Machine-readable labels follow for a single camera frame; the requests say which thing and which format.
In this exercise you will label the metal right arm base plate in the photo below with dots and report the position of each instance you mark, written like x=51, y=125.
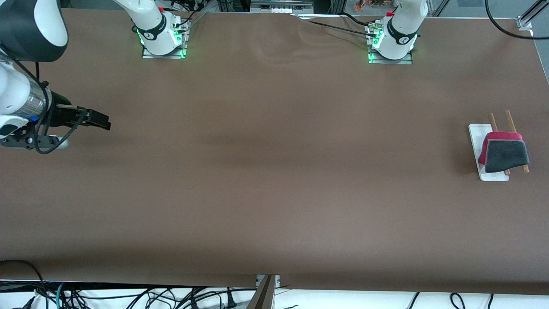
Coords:
x=148, y=55

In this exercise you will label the small metal bracket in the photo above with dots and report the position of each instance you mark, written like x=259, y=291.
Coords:
x=277, y=281

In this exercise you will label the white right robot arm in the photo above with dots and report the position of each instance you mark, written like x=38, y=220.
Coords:
x=150, y=17

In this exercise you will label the orange background clutter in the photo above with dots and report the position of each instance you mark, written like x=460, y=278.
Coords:
x=373, y=4

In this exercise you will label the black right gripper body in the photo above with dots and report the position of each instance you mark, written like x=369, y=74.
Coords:
x=62, y=117

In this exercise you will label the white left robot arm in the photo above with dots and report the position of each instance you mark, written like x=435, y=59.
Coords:
x=401, y=30

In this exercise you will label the wooden post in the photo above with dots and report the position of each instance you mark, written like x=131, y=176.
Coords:
x=261, y=298

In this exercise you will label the white power strip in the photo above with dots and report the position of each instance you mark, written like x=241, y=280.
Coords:
x=282, y=9

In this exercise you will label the aluminium frame post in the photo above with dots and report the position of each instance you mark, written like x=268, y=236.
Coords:
x=532, y=15

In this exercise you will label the pink and grey towel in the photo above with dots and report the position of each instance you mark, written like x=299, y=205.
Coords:
x=506, y=154

